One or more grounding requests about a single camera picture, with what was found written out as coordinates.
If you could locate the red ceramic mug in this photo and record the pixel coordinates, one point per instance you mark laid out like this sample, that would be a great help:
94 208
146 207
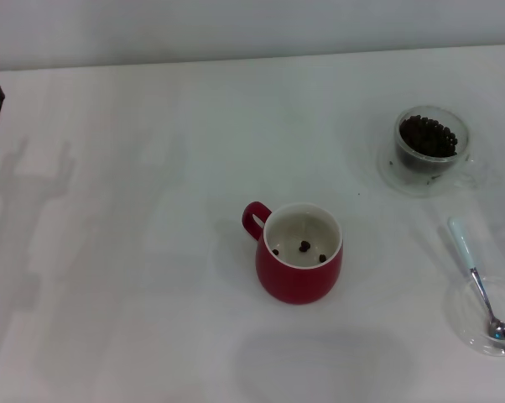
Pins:
298 285

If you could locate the pile of coffee beans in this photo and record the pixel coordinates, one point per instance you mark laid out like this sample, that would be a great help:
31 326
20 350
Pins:
428 136

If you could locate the clear glass saucer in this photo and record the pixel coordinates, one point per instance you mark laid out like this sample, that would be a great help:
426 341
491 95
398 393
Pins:
403 184

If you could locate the small clear glass dish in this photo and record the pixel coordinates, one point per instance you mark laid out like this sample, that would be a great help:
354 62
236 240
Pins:
466 315

